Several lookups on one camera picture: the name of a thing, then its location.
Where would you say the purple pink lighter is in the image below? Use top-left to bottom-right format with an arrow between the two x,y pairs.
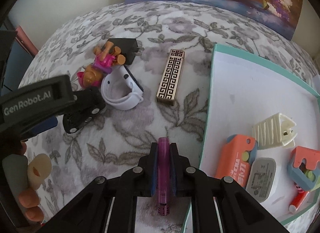
157,137 -> 170,216

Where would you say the pink rolled mat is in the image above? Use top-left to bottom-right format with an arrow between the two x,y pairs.
16,26 -> 38,56

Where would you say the pink kids watch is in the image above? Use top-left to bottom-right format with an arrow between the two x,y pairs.
294,183 -> 304,193

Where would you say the pink dog toy figure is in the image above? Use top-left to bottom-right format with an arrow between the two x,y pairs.
77,41 -> 126,89

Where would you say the floral patterned blanket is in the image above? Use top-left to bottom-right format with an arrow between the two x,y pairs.
20,1 -> 318,221

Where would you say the teal white shallow box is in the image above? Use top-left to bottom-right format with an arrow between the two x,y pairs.
180,43 -> 320,233

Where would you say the orange blue box cutter toy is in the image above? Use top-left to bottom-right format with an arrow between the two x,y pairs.
215,134 -> 258,188

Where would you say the gold patterned lighter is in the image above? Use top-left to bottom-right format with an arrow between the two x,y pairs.
156,49 -> 185,106

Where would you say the red white glue bottle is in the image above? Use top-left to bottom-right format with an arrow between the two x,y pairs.
289,191 -> 309,213

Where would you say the white smart watch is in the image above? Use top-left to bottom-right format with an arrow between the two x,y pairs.
100,65 -> 144,111

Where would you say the orange blue green toy gun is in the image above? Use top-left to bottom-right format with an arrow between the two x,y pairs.
287,146 -> 319,191

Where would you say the person's left hand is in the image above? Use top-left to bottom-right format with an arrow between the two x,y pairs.
2,142 -> 52,224

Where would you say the black power adapter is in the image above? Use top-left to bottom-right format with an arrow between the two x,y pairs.
107,38 -> 144,65

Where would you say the black toy car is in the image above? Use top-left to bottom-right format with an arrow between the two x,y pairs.
62,87 -> 106,134

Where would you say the white hair claw clip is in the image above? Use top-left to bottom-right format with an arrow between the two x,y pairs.
252,113 -> 297,150

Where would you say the white usb charger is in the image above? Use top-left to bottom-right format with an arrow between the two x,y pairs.
246,158 -> 277,203

